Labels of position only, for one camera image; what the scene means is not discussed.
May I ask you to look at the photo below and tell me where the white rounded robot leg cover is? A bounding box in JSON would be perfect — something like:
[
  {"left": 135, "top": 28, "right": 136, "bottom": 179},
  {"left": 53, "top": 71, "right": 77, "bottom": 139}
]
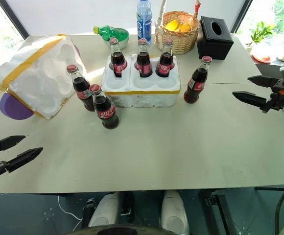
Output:
[
  {"left": 161, "top": 190, "right": 189, "bottom": 235},
  {"left": 88, "top": 191, "right": 120, "bottom": 228}
]

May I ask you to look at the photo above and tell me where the black window frame post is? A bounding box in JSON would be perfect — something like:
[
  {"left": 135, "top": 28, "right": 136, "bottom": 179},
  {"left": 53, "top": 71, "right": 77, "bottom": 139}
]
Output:
[
  {"left": 0, "top": 0, "right": 30, "bottom": 40},
  {"left": 232, "top": 0, "right": 253, "bottom": 34}
]

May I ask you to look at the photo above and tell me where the dark rounded robot body shape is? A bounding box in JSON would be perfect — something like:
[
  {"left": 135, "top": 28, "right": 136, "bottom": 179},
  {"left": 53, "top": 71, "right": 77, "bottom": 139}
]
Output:
[{"left": 65, "top": 223, "right": 163, "bottom": 235}]

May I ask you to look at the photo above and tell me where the black metal table frame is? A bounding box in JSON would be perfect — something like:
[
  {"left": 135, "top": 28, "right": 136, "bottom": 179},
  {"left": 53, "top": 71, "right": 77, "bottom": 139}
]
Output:
[{"left": 199, "top": 187, "right": 284, "bottom": 235}]

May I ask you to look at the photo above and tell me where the green potted plant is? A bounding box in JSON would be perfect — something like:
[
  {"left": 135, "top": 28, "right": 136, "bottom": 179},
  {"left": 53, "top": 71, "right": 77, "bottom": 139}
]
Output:
[{"left": 247, "top": 21, "right": 277, "bottom": 47}]

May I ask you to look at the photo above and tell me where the woven wicker basket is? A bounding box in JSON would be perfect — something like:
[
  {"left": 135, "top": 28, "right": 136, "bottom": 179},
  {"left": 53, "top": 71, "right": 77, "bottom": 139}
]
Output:
[{"left": 154, "top": 0, "right": 201, "bottom": 55}]

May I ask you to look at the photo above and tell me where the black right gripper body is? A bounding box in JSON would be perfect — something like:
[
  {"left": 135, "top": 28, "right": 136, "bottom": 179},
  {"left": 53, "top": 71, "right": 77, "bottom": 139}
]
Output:
[{"left": 261, "top": 76, "right": 284, "bottom": 114}]

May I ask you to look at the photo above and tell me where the white floor cable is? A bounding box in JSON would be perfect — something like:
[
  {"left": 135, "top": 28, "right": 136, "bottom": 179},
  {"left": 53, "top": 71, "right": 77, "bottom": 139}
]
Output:
[{"left": 58, "top": 195, "right": 84, "bottom": 221}]

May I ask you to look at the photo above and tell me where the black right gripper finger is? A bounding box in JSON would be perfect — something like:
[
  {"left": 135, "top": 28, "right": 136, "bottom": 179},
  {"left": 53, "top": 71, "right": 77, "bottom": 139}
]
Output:
[
  {"left": 232, "top": 91, "right": 270, "bottom": 111},
  {"left": 247, "top": 75, "right": 278, "bottom": 90}
]

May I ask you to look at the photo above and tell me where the tilted white foam box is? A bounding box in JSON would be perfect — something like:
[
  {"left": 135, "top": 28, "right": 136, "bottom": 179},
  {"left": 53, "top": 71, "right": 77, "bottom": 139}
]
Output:
[{"left": 0, "top": 34, "right": 88, "bottom": 120}]

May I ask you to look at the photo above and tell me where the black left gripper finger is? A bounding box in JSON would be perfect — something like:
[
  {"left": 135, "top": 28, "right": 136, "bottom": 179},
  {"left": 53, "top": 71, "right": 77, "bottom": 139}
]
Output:
[
  {"left": 4, "top": 146, "right": 44, "bottom": 173},
  {"left": 0, "top": 135, "right": 26, "bottom": 154}
]

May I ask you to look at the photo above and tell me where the red plate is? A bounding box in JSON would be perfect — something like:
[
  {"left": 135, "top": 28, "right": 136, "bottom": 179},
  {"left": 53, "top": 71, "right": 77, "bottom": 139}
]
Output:
[{"left": 251, "top": 47, "right": 273, "bottom": 64}]

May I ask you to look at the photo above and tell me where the black tissue box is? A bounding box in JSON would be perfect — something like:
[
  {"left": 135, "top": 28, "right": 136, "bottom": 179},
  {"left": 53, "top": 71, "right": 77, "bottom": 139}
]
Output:
[{"left": 196, "top": 16, "right": 235, "bottom": 60}]

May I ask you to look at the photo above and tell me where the white foam bottle tray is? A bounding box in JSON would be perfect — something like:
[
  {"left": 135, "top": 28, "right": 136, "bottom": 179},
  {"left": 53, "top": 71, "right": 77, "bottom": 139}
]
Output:
[{"left": 101, "top": 53, "right": 182, "bottom": 109}]

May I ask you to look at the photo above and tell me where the glass cola bottle red cap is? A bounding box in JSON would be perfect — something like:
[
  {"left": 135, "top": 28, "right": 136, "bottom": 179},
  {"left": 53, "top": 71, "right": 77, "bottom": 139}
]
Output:
[
  {"left": 109, "top": 38, "right": 128, "bottom": 78},
  {"left": 66, "top": 64, "right": 95, "bottom": 113},
  {"left": 183, "top": 55, "right": 213, "bottom": 105},
  {"left": 155, "top": 38, "right": 175, "bottom": 78},
  {"left": 135, "top": 38, "right": 153, "bottom": 78},
  {"left": 89, "top": 84, "right": 120, "bottom": 130}
]

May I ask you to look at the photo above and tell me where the green plastic bottle yellow cap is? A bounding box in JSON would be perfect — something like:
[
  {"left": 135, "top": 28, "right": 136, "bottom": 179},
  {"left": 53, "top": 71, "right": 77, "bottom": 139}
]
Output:
[{"left": 93, "top": 25, "right": 129, "bottom": 41}]

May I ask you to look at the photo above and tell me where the blue plastic water bottle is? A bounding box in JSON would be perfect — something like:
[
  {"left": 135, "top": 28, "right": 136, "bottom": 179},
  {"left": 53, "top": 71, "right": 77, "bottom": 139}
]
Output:
[{"left": 136, "top": 0, "right": 153, "bottom": 46}]

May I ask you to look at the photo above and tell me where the white bowl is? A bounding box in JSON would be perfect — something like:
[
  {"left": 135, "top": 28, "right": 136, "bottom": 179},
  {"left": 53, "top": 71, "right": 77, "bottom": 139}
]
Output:
[{"left": 102, "top": 27, "right": 130, "bottom": 50}]

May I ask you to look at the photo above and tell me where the yellow fruit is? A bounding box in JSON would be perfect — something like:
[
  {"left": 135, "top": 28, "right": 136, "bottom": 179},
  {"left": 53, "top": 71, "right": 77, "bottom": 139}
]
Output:
[{"left": 165, "top": 20, "right": 180, "bottom": 32}]

